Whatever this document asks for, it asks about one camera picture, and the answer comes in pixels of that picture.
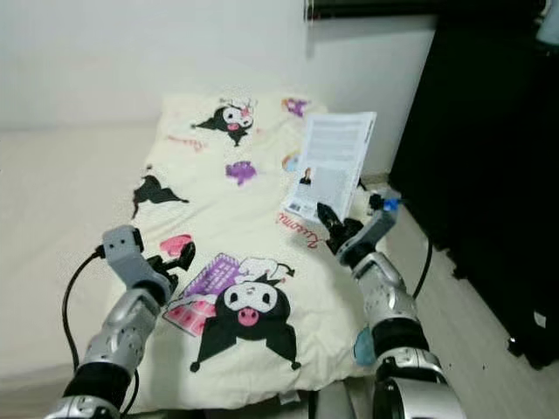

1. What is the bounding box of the white paperback book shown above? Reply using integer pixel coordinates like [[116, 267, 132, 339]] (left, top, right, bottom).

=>
[[281, 112, 377, 223]]

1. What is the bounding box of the cream cartoon print blanket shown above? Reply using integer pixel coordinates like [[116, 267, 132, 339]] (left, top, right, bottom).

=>
[[131, 92, 381, 413]]

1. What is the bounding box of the mattress with beige sheet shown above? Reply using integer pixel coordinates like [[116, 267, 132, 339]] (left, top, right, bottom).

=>
[[0, 127, 403, 419]]

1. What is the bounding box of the black cabinet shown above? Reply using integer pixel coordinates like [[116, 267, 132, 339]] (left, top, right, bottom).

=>
[[389, 0, 559, 367]]

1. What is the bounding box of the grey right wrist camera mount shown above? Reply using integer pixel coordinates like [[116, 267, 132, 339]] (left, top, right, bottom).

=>
[[358, 190, 403, 254]]

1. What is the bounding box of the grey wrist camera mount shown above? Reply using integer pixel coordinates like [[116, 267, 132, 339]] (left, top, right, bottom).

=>
[[358, 190, 403, 254], [102, 225, 171, 302]]

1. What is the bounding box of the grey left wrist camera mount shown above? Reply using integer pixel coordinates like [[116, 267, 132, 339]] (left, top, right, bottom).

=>
[[102, 225, 171, 302]]

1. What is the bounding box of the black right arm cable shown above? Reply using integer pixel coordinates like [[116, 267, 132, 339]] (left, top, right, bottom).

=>
[[412, 236, 433, 298]]

